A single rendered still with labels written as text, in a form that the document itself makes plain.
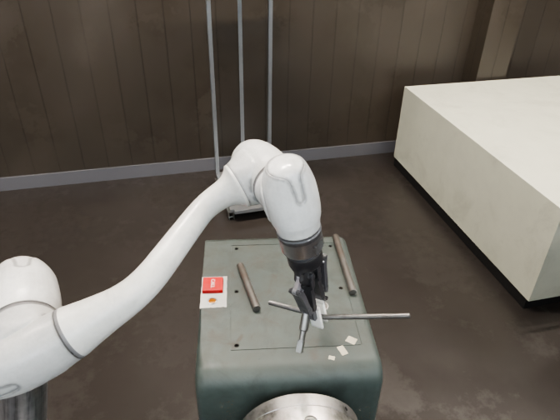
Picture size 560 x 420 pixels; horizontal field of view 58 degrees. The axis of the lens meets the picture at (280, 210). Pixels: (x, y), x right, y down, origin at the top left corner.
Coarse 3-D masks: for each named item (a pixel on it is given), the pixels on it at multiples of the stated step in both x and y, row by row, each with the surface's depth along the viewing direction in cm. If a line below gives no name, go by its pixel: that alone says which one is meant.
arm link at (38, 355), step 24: (0, 312) 92; (24, 312) 92; (48, 312) 94; (0, 336) 89; (24, 336) 87; (48, 336) 87; (0, 360) 86; (24, 360) 86; (48, 360) 87; (72, 360) 89; (0, 384) 86; (24, 384) 87
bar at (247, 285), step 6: (240, 264) 158; (240, 270) 156; (246, 276) 153; (246, 282) 151; (246, 288) 150; (252, 288) 149; (252, 294) 147; (252, 300) 145; (252, 306) 144; (258, 306) 143
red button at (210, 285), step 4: (204, 280) 153; (208, 280) 153; (212, 280) 153; (216, 280) 153; (220, 280) 153; (204, 284) 151; (208, 284) 151; (212, 284) 151; (216, 284) 152; (220, 284) 152; (204, 288) 150; (208, 288) 150; (212, 288) 150; (216, 288) 150; (220, 288) 150; (204, 292) 150; (208, 292) 150; (212, 292) 150; (216, 292) 150; (220, 292) 150
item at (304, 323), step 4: (304, 316) 118; (308, 316) 118; (304, 320) 118; (308, 320) 118; (300, 324) 119; (304, 324) 118; (308, 324) 119; (300, 328) 118; (304, 328) 118; (300, 332) 119; (304, 332) 119; (300, 336) 119; (304, 336) 119; (300, 340) 118; (304, 340) 119; (300, 344) 118; (296, 348) 119; (300, 348) 118; (300, 352) 118
